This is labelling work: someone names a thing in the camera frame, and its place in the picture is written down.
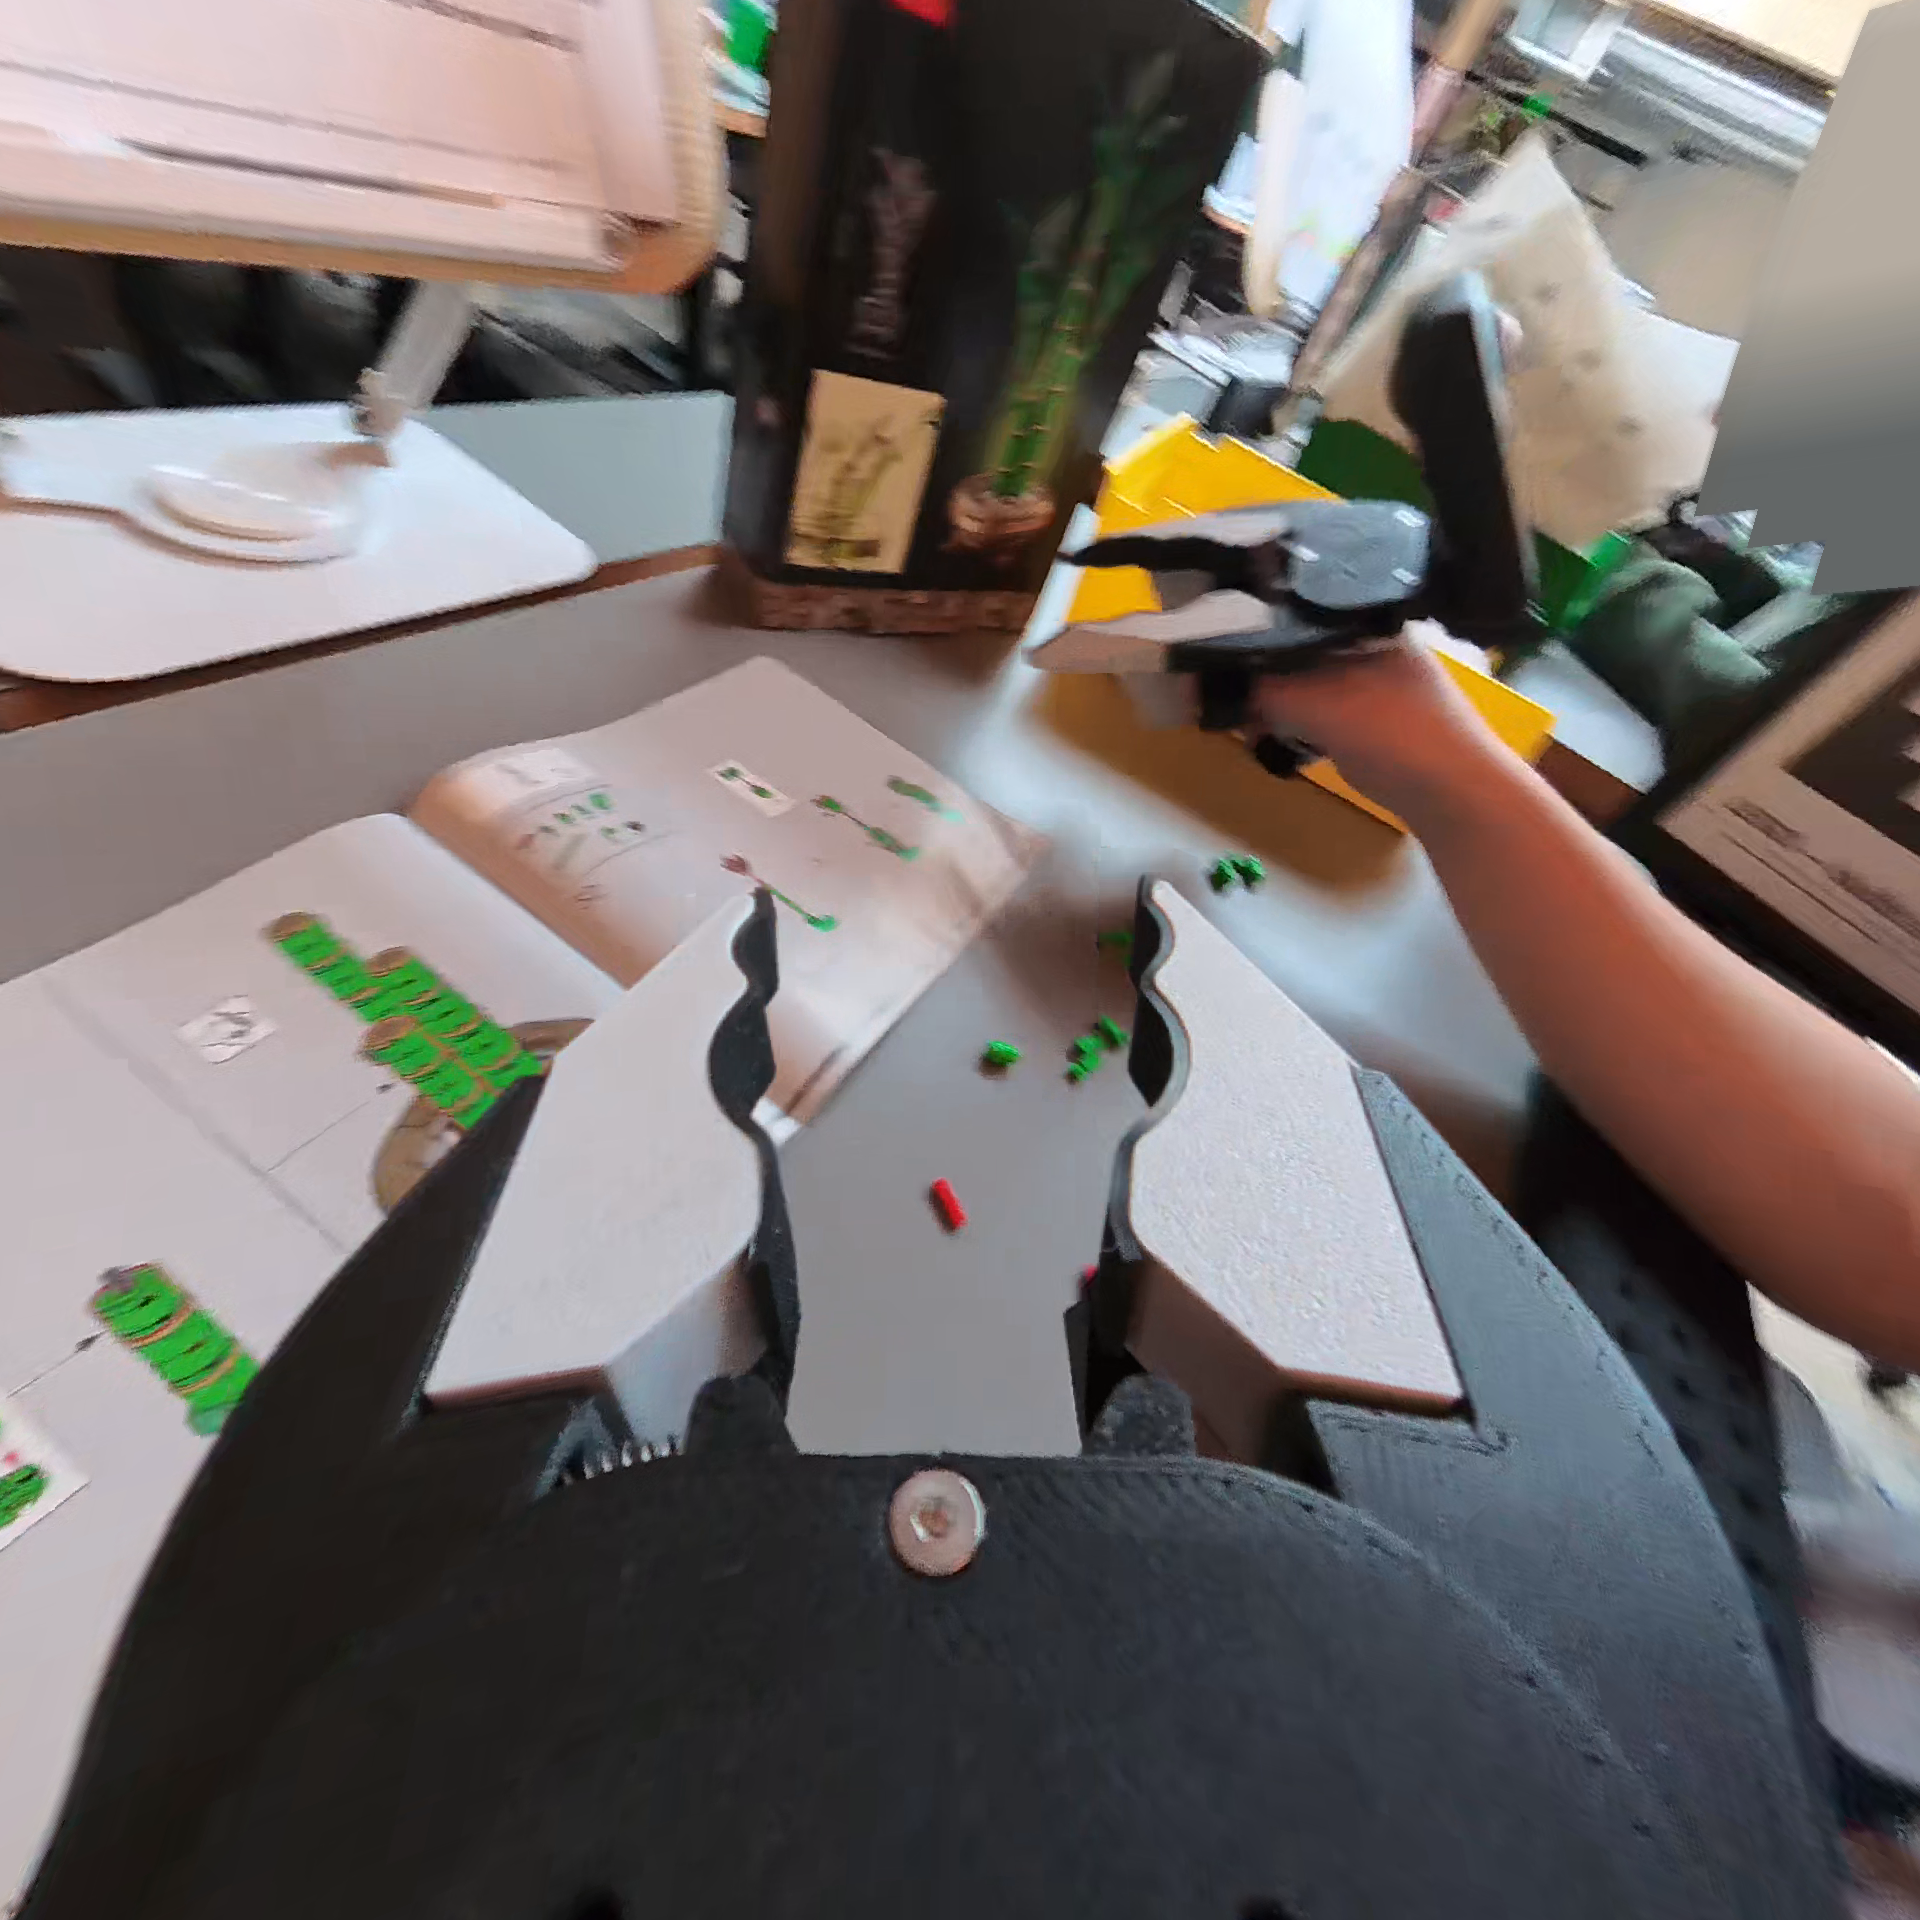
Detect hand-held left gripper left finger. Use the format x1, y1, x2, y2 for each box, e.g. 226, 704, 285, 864
424, 889, 801, 1447

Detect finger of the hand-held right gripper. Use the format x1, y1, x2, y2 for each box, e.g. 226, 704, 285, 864
1054, 507, 1308, 621
1024, 587, 1280, 733

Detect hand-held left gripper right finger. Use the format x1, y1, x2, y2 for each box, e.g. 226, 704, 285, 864
1064, 874, 1466, 1424

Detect person's right forearm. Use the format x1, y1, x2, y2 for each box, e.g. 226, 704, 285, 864
1400, 704, 1920, 1373

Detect scattered small green lego bricks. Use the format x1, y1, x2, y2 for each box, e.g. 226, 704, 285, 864
980, 851, 1270, 1084

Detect black bamboo lego set box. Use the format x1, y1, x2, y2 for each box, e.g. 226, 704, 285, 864
717, 0, 1262, 634

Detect lego instruction booklet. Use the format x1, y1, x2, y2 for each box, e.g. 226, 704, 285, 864
0, 656, 1051, 1908

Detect person's right hand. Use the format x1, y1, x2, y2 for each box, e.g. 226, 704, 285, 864
1268, 636, 1501, 819

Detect yellow plastic bin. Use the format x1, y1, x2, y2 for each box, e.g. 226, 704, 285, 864
1040, 419, 1556, 828

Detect green plastic bin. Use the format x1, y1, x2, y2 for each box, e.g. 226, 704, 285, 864
1297, 420, 1634, 634

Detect white printed paper bag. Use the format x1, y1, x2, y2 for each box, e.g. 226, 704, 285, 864
1318, 136, 1740, 550

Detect dark green cloth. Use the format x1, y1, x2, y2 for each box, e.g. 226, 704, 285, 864
1566, 535, 1825, 745

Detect white chart poster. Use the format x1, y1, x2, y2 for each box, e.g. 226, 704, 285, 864
1243, 0, 1414, 320

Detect white flat stand base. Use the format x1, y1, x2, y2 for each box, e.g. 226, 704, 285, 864
0, 277, 596, 684

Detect light wooden board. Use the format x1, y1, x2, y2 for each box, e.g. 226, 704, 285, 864
0, 0, 726, 296

